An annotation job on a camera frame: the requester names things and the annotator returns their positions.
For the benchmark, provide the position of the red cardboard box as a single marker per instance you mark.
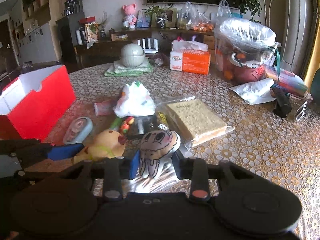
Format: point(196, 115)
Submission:
point(33, 103)

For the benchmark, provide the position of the black small figurine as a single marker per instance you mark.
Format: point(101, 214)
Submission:
point(283, 106)

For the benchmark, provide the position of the white foil pouch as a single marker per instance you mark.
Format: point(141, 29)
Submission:
point(254, 93)

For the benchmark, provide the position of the green white ceramic jar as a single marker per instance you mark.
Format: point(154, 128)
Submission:
point(132, 55)

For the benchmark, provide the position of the potted green plant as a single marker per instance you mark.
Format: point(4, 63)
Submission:
point(159, 11)

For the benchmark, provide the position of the plastic covered fruit basket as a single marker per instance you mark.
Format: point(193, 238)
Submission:
point(244, 49)

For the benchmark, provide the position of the white green plastic bag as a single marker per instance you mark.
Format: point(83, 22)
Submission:
point(135, 101)

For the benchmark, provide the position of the wooden picture frame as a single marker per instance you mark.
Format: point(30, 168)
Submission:
point(171, 18)

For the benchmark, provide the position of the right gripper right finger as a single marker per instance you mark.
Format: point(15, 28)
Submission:
point(198, 172)

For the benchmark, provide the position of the wooden tv console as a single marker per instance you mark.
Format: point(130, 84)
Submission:
point(108, 49)

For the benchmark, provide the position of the red gift box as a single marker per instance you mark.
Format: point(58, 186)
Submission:
point(87, 20)

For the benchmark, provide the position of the black tall cabinet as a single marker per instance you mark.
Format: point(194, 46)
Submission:
point(66, 30)

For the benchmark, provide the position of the colourful book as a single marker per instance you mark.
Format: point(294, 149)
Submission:
point(286, 80)

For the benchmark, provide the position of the white wifi router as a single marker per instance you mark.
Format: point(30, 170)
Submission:
point(149, 45)

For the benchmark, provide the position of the small cardboard box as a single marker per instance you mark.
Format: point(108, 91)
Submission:
point(118, 37)

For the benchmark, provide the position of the orange red small toy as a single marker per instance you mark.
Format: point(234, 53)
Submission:
point(126, 124)

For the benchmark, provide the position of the grey wall cabinet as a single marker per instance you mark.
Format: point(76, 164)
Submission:
point(37, 46)

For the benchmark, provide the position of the grey correction tape dispenser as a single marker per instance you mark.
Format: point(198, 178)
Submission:
point(78, 130)

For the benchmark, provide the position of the pink tissue packet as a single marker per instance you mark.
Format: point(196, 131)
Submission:
point(104, 108)

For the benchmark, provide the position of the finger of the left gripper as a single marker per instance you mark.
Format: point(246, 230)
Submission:
point(12, 146)
point(35, 154)

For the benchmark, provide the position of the cartoon face plush toy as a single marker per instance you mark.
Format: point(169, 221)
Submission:
point(156, 149)

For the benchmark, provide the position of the yellow duck plush toy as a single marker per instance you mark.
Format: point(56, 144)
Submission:
point(107, 144)

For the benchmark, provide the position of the orange tissue box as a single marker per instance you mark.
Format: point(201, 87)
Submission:
point(190, 56)

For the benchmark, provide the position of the bag of oranges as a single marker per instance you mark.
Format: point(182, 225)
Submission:
point(189, 18)

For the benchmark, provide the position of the green folded cloth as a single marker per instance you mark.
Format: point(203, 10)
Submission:
point(117, 69)

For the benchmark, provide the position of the pink plush doll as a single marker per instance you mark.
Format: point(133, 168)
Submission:
point(130, 15)

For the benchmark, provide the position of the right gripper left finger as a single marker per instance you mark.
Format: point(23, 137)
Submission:
point(113, 171)

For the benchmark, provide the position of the black white small packet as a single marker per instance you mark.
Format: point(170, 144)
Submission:
point(144, 124)

